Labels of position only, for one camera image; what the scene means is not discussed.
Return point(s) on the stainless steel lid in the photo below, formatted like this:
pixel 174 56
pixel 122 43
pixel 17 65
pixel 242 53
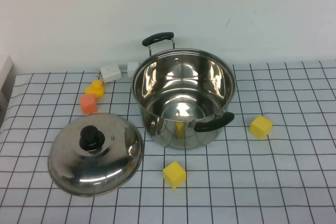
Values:
pixel 110 166

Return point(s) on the grid-patterned white tablecloth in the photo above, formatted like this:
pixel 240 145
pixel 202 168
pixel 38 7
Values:
pixel 262 182

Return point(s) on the orange foam cube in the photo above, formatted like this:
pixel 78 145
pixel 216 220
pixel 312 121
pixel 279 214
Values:
pixel 88 104

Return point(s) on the white power adapter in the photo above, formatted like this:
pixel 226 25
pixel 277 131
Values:
pixel 111 73

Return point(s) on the stainless steel pot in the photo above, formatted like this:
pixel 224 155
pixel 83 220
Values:
pixel 162 134

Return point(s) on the white grey board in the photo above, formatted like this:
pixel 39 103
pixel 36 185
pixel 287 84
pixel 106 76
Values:
pixel 5 77

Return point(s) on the yellow rubber duck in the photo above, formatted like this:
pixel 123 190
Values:
pixel 96 89

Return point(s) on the small white cube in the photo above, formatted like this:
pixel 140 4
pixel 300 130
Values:
pixel 132 69

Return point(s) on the yellow foam cube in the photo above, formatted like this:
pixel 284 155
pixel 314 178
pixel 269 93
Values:
pixel 174 175
pixel 260 127

